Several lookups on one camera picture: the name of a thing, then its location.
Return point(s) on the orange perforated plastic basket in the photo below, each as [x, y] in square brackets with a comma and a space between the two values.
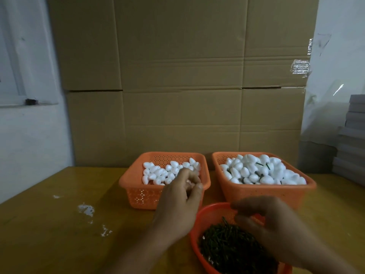
[142, 194]
[256, 194]

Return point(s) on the person's right thumb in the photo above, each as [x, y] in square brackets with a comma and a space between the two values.
[246, 226]

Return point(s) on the small black latch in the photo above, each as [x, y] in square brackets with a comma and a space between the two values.
[30, 102]

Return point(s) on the red round plastic basket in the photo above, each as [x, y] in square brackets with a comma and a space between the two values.
[205, 216]

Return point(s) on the clear plastic sheet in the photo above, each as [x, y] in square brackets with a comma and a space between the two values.
[333, 82]

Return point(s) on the person's left thumb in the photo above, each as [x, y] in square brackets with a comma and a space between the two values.
[196, 194]

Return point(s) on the person's left hand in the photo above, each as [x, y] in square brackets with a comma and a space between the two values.
[174, 211]

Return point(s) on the white window frame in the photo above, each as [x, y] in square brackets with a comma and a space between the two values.
[17, 54]

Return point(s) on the person's right hand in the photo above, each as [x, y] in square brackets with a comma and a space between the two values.
[276, 228]

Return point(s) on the heap of stemmed foam eggs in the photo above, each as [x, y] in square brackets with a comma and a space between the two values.
[256, 171]

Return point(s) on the pile of white foam eggs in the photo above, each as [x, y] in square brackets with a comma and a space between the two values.
[162, 172]

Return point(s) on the person's right forearm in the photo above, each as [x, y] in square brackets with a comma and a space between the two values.
[325, 263]

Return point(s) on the stack of grey boards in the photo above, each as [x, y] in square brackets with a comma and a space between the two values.
[352, 139]

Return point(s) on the pile of dark green sticks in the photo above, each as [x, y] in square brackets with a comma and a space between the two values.
[228, 251]

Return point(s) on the large brown cardboard box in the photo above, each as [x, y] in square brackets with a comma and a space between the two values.
[182, 125]
[182, 39]

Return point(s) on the white foam egg piece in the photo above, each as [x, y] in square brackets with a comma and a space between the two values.
[190, 184]

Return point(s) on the person's left forearm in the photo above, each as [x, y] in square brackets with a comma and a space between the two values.
[137, 256]

